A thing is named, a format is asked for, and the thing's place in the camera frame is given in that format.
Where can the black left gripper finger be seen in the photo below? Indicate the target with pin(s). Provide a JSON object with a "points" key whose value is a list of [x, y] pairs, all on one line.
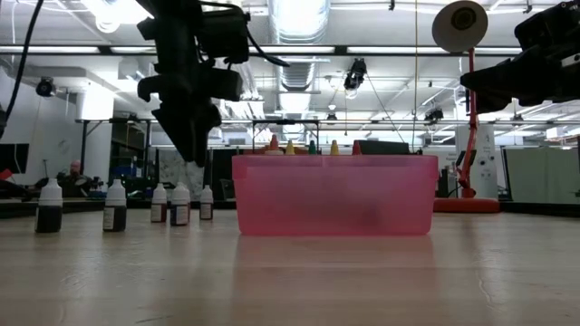
{"points": [[206, 122], [181, 129]]}

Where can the silver ventilation duct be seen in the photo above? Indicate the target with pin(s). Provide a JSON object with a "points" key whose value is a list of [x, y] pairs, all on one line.
{"points": [[299, 27]]}

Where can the person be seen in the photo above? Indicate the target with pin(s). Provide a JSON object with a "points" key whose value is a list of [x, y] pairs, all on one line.
{"points": [[75, 168]]}

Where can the small maroon dropper bottle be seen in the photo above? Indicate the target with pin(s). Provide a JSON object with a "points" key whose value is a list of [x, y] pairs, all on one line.
{"points": [[158, 210]]}

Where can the pale green partition panel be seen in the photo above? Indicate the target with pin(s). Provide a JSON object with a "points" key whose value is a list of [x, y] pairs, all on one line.
{"points": [[539, 172]]}

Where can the small black dropper bottle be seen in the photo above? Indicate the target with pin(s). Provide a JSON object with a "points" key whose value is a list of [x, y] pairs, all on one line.
{"points": [[49, 217]]}

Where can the black background frame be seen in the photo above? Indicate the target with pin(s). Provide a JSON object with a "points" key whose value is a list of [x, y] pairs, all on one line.
{"points": [[84, 145]]}

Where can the pink translucent plastic bin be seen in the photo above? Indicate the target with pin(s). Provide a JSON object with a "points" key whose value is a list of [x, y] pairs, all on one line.
{"points": [[335, 199]]}

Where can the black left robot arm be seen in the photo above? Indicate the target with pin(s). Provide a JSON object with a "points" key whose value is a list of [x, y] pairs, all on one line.
{"points": [[176, 27]]}

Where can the large green-tipped coloring bottle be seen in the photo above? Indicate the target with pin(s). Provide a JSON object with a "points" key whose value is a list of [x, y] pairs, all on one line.
{"points": [[312, 148]]}

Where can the small purple dropper bottle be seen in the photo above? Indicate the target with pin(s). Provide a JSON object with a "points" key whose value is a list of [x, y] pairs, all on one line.
{"points": [[179, 213]]}

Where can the red desk lamp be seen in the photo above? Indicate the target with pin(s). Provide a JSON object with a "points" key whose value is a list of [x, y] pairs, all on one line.
{"points": [[466, 206]]}

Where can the black computer monitor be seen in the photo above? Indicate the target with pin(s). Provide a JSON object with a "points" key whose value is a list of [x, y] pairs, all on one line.
{"points": [[13, 158], [385, 147]]}

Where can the black hanging spotlight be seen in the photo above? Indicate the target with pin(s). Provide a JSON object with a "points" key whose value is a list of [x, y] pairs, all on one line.
{"points": [[434, 114], [355, 74], [45, 87]]}

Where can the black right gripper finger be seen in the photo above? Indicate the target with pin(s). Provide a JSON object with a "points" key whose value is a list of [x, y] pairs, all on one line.
{"points": [[498, 72], [503, 89]]}

